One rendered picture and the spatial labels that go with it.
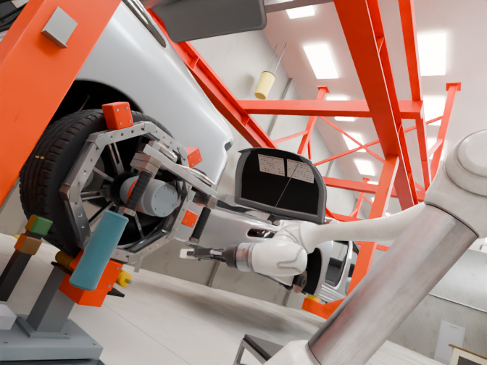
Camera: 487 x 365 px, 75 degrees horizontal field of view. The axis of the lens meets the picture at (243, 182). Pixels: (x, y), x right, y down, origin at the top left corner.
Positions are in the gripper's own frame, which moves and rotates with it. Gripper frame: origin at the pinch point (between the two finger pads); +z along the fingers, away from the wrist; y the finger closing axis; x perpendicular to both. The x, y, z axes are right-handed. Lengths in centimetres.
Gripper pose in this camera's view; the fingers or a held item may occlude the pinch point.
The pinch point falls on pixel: (189, 253)
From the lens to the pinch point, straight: 116.0
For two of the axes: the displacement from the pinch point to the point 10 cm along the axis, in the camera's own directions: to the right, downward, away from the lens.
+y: -4.3, -3.9, -8.1
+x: -1.3, 9.2, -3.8
